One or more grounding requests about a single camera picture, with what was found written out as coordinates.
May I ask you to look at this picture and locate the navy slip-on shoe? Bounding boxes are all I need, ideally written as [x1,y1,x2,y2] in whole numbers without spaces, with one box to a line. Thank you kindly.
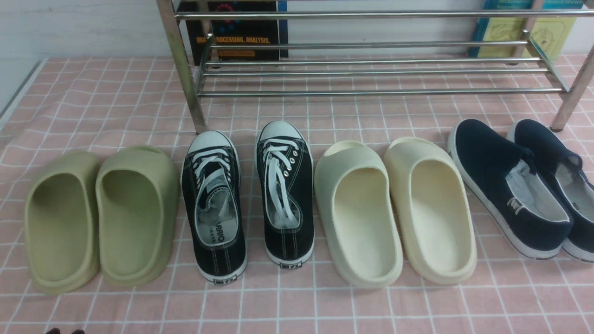
[447,119,573,260]
[507,119,594,263]

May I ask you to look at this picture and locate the silver metal shoe rack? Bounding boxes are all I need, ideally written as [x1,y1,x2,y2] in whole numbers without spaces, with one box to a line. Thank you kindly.
[157,0,593,133]

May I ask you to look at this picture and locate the left green slide slipper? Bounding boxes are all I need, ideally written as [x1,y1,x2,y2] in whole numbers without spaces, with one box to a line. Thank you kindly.
[24,151,100,295]

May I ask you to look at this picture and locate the green slide slipper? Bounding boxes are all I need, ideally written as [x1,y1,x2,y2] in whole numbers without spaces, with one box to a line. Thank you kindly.
[95,146,180,287]
[24,151,100,295]

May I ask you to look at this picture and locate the right green slide slipper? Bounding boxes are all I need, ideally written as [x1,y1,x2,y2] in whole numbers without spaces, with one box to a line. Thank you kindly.
[95,146,180,287]

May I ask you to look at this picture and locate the left black canvas sneaker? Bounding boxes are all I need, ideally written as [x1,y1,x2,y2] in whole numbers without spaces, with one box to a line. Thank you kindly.
[181,130,248,286]

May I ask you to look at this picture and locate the black canvas sneaker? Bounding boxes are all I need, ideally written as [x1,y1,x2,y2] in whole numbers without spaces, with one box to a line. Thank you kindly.
[181,130,248,286]
[255,121,315,270]

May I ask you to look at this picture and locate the right black canvas sneaker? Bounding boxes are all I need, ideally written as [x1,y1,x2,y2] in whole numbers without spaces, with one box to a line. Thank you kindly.
[255,121,315,270]

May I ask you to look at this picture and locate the left cream slide slipper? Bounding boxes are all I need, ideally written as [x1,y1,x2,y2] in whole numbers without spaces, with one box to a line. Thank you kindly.
[314,140,403,289]

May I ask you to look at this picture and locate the cream slide slipper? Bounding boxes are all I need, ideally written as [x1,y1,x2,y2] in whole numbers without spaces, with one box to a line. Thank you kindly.
[314,140,403,289]
[383,137,477,285]

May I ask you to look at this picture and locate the black image processing book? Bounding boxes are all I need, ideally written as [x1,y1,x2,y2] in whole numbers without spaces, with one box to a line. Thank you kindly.
[185,0,289,66]

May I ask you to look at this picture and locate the right cream slide slipper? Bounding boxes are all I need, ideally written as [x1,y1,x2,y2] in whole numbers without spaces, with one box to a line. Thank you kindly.
[383,137,477,285]

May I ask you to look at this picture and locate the teal and yellow book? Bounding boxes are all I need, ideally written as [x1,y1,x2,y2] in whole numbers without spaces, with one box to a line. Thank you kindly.
[468,0,582,61]

